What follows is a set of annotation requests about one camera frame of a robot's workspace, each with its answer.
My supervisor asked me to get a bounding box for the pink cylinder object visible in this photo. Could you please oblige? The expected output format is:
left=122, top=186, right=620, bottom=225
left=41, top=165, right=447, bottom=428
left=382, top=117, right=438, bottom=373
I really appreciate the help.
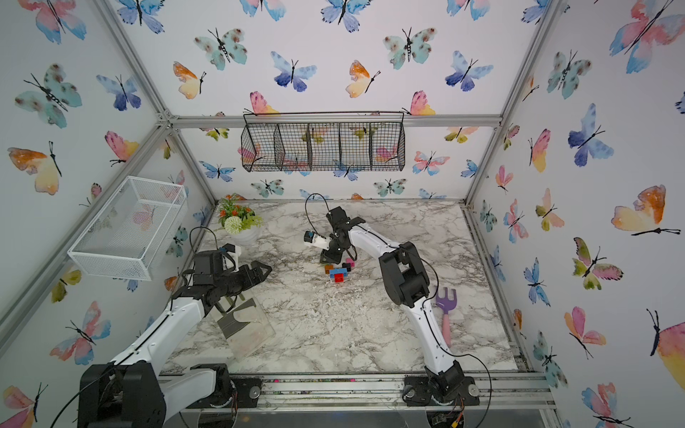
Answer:
left=435, top=287, right=458, bottom=348

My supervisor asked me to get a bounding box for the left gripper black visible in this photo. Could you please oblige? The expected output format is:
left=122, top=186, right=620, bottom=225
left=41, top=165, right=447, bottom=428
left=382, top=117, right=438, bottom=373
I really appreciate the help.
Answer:
left=216, top=260, right=272, bottom=297

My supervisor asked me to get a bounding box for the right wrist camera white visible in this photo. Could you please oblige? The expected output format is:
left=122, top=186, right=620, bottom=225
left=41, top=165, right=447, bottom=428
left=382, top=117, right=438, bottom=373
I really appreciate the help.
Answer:
left=303, top=231, right=330, bottom=250

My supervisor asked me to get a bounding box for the black wire basket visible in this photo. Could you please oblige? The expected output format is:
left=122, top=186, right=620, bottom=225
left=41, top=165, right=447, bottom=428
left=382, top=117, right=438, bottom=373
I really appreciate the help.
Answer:
left=239, top=111, right=406, bottom=173

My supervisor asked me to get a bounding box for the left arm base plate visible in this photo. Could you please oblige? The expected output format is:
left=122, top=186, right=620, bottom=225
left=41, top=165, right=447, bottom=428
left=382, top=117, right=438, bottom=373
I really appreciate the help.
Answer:
left=188, top=377, right=263, bottom=410

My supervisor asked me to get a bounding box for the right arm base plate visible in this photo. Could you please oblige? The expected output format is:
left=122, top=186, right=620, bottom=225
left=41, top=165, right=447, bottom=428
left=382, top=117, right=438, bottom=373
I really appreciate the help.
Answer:
left=401, top=376, right=481, bottom=408

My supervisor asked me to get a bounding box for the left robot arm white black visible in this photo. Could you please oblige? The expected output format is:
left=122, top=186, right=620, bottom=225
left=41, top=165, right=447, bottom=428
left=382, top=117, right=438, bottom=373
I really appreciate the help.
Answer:
left=68, top=250, right=272, bottom=427

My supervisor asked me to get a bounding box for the blue lego brick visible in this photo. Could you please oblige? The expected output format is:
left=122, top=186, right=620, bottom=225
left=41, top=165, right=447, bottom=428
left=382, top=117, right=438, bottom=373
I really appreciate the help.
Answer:
left=329, top=267, right=349, bottom=279

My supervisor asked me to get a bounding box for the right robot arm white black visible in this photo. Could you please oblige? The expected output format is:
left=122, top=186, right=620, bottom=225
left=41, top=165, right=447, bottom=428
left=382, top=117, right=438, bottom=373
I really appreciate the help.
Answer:
left=303, top=207, right=480, bottom=406

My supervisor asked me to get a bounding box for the white mesh basket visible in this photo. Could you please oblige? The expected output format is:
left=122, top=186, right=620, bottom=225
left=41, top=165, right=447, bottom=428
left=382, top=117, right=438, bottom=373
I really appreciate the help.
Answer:
left=67, top=176, right=187, bottom=281

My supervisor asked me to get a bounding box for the aluminium front rail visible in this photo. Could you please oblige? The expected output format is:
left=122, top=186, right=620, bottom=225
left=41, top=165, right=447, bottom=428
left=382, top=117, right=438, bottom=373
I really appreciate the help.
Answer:
left=189, top=372, right=557, bottom=415

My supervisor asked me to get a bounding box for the flower plant white pot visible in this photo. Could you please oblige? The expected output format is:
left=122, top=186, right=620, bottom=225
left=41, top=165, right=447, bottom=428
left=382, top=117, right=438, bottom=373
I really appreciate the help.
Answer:
left=208, top=194, right=263, bottom=247

